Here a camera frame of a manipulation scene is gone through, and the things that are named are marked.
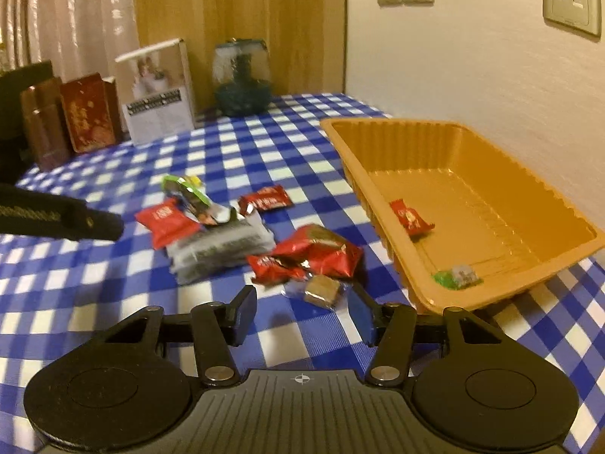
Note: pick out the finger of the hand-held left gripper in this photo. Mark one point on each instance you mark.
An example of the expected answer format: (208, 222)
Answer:
(104, 225)

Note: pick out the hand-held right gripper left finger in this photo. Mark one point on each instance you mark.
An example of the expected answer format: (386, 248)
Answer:
(243, 314)

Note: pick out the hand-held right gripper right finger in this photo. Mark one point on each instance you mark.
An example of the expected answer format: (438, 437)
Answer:
(359, 311)

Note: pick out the brown cube candy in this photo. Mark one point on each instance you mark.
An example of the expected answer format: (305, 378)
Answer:
(322, 291)

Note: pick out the square red candy packet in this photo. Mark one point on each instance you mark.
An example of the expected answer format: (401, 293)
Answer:
(165, 221)

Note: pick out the green-edged snack packet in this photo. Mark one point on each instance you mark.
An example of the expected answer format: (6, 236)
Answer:
(182, 187)

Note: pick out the orange plastic tray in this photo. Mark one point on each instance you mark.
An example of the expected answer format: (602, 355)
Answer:
(472, 189)

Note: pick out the small flat red packet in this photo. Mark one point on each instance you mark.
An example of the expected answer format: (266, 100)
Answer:
(274, 268)

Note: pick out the grey white snack packet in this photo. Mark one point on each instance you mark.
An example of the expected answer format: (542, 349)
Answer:
(222, 248)

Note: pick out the large crumpled red packet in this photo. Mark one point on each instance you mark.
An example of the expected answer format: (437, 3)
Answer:
(326, 248)

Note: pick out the brown box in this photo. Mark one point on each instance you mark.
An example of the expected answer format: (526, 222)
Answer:
(45, 127)

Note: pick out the small green candy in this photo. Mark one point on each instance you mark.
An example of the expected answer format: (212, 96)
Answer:
(456, 277)

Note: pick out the silver printed snack packet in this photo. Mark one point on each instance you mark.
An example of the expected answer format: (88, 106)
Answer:
(215, 215)

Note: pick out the small red candy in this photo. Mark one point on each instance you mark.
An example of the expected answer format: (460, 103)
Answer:
(410, 217)

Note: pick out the red patterned box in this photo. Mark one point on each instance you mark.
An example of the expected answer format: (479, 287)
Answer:
(90, 113)

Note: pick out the red snack packet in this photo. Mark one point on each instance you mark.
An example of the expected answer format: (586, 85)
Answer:
(265, 199)

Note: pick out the white photo box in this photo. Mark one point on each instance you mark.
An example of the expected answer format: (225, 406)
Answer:
(156, 94)

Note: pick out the blue checkered tablecloth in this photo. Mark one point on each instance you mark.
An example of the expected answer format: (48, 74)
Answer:
(293, 151)

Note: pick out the green glass jar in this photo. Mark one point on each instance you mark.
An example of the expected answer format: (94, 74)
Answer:
(242, 80)

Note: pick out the pale curtain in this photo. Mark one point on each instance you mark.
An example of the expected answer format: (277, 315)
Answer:
(71, 9)

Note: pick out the wooden panel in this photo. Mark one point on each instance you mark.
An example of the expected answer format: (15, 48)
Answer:
(236, 4)

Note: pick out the beige network socket plate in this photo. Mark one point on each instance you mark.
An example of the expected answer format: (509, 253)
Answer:
(571, 0)

